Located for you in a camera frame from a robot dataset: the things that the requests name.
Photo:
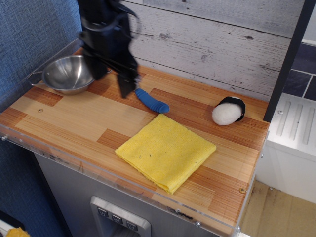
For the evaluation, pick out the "yellow cloth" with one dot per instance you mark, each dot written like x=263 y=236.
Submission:
x=166 y=152

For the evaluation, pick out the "yellow object at corner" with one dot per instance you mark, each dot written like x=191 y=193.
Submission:
x=17 y=232

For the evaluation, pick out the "clear acrylic table edge guard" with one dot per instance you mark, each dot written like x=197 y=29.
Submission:
x=214 y=195

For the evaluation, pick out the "white and black plush toy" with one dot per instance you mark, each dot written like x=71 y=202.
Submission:
x=228 y=111

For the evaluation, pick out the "blue handled metal spork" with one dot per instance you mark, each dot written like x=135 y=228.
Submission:
x=150 y=102

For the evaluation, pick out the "white ridged appliance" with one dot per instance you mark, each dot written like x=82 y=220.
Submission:
x=288 y=161

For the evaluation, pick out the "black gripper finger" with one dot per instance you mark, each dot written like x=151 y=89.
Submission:
x=128 y=80
x=95 y=66

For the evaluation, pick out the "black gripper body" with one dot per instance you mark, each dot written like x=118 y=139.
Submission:
x=106 y=32

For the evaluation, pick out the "silver button control panel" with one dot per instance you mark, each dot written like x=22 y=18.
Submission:
x=114 y=221

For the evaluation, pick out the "dark vertical post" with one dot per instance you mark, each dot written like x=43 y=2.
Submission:
x=293 y=48

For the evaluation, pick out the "stainless steel bowl with handles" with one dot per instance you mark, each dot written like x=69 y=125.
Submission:
x=68 y=75

